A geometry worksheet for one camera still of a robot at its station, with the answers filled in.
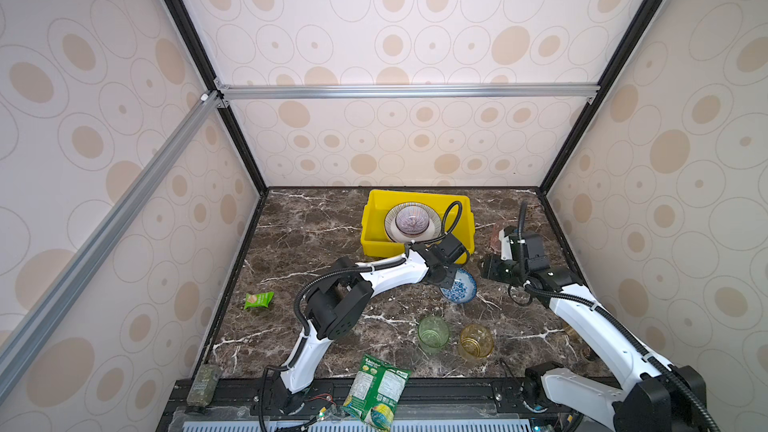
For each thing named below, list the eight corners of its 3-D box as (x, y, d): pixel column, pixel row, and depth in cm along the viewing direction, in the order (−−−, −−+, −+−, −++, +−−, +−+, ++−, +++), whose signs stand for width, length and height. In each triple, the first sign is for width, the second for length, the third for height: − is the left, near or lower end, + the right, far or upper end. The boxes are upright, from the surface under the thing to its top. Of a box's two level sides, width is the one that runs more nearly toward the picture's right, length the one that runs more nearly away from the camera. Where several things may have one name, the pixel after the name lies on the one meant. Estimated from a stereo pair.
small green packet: (245, 309, 90) (242, 306, 89) (248, 296, 93) (245, 293, 92) (271, 307, 91) (269, 304, 89) (274, 294, 94) (272, 291, 92)
